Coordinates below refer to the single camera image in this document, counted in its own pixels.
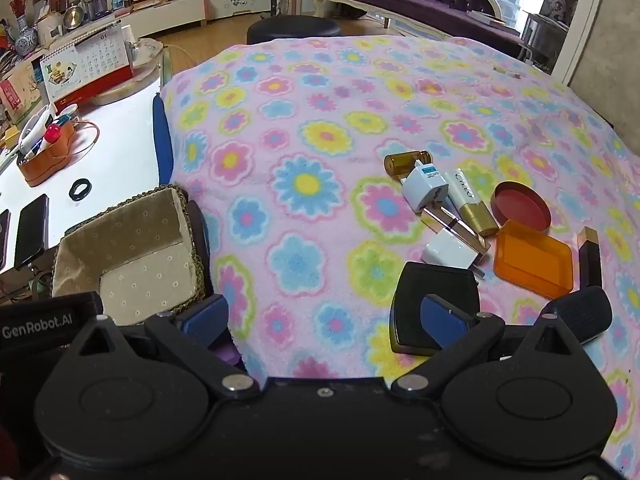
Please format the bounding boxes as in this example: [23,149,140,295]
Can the dark blue ribbed case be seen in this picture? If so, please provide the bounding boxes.
[540,285,613,346]

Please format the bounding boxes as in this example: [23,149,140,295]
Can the rose gold lipstick tube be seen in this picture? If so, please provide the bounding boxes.
[420,207,492,256]

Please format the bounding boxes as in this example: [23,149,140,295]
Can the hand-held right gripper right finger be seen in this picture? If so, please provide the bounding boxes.
[391,294,582,402]

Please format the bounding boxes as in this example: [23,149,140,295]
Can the desk calendar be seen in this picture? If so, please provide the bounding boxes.
[39,25,135,106]

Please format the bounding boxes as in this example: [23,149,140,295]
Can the black compact case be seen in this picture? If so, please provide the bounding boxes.
[390,261,481,357]

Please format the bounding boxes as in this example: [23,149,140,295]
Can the white charger plug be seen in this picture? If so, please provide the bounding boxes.
[421,230,486,281]

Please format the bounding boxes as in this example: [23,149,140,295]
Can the black ring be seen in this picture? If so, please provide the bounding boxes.
[69,178,94,204]

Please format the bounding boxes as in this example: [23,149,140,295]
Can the metal stool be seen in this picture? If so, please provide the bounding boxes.
[520,12,568,71]

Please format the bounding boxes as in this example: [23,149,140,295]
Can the white television cabinet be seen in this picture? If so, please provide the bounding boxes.
[115,0,208,38]

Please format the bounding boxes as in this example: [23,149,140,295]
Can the orange leather organizer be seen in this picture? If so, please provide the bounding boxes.
[16,119,77,188]

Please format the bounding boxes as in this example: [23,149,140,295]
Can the thin wire loop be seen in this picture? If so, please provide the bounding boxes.
[74,120,101,162]

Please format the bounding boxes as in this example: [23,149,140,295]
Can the large black smartphone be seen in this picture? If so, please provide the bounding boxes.
[14,193,51,271]

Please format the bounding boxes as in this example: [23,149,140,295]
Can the orange plastic box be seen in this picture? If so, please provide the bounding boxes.
[493,220,575,300]

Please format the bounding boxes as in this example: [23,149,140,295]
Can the fabric-lined woven basket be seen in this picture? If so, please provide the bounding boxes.
[50,185,213,326]

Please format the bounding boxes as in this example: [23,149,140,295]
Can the white travel adapter blue label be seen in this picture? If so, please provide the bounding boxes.
[402,162,453,211]

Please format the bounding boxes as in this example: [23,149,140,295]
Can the red round lid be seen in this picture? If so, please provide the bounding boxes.
[490,181,552,233]

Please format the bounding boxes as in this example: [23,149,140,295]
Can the purple plastic piece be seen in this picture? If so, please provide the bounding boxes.
[212,337,243,366]

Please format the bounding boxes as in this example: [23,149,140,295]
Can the white and gold cosmetic tube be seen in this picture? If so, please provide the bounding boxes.
[445,167,501,236]

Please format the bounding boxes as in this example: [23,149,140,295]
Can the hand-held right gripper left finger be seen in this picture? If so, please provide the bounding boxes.
[65,294,261,399]

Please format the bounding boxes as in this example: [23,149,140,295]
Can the black and gold lipstick tube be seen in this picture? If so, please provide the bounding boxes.
[577,226,603,291]

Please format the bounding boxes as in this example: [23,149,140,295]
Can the floral fleece blanket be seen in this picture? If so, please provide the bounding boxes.
[159,35,640,480]

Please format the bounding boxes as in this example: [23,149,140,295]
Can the blue and white vase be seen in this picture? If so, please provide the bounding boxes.
[14,14,40,56]

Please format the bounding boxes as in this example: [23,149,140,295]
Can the black round stool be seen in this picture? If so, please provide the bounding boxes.
[246,16,343,46]

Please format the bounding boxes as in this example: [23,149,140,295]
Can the amber glass vial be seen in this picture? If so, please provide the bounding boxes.
[384,150,432,177]

